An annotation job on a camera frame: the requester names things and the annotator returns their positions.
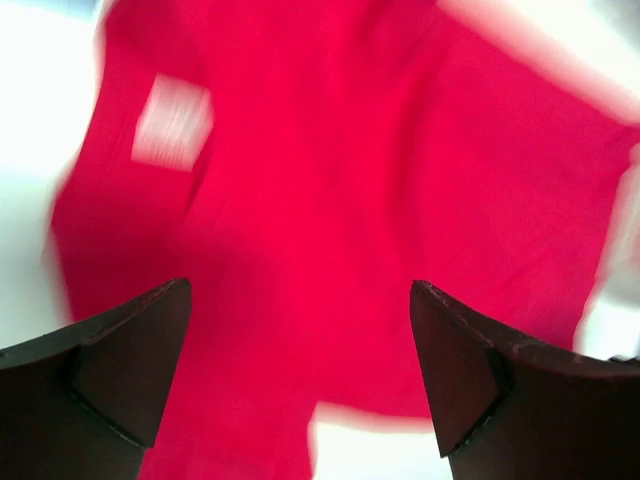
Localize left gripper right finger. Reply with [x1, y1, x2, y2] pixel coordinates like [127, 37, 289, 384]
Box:
[410, 281, 639, 480]

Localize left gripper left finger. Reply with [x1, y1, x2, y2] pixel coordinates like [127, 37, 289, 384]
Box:
[1, 279, 192, 480]

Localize crimson red t-shirt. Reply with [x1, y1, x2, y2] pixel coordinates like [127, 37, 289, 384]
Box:
[52, 1, 639, 479]

